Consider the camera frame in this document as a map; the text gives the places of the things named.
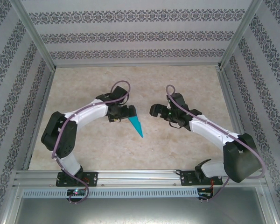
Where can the turquoise cloth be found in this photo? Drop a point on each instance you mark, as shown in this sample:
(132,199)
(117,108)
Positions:
(136,124)

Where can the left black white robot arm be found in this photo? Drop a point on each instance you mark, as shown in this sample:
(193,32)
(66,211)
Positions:
(60,137)

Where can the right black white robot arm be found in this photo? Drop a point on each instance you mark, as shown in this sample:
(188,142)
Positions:
(240,161)

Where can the grey metal sheet panel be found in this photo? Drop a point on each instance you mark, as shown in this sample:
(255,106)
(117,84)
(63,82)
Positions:
(140,210)

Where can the right small circuit board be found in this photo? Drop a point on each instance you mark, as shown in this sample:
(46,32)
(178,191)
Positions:
(205,193)

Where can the small circuit board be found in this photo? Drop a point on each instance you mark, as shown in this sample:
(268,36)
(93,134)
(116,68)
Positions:
(205,193)
(77,192)

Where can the left small circuit board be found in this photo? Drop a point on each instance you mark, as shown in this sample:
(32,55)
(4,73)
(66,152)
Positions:
(77,192)

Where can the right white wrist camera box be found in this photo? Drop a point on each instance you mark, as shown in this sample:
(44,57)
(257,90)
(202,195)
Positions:
(169,103)

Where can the right aluminium side rail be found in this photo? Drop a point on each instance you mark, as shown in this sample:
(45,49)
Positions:
(227,93)

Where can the aluminium side rail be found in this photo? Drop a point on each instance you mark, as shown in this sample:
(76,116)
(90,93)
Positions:
(45,98)
(227,93)

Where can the aluminium mounting rail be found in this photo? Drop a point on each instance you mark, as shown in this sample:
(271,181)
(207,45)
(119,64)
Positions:
(140,178)

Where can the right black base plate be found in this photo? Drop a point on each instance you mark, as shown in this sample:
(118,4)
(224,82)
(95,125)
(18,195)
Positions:
(185,178)

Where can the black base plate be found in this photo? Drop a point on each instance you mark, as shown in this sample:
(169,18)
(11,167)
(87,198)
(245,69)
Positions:
(93,178)
(185,178)

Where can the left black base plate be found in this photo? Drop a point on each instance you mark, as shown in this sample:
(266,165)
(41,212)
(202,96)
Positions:
(93,178)

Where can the left aluminium side rail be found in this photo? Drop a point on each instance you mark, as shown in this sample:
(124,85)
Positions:
(45,98)

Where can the right aluminium frame post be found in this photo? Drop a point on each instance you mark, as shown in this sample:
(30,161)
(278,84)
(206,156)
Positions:
(240,35)

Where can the aluminium frame post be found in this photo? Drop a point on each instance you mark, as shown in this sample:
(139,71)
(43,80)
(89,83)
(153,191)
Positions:
(35,35)
(240,35)

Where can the left aluminium frame post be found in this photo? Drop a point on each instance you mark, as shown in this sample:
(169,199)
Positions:
(35,35)

